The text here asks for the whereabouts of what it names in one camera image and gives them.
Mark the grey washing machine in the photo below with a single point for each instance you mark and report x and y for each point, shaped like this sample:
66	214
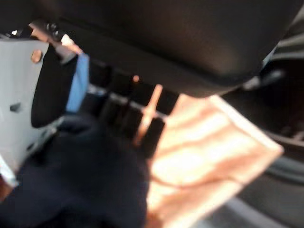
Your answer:
280	114

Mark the blue cloth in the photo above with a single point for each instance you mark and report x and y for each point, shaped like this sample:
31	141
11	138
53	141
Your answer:
83	178

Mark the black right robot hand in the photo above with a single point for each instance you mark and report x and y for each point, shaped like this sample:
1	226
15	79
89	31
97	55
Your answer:
166	35

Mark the rectangular wicker basket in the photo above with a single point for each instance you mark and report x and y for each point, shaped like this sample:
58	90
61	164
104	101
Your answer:
202	161

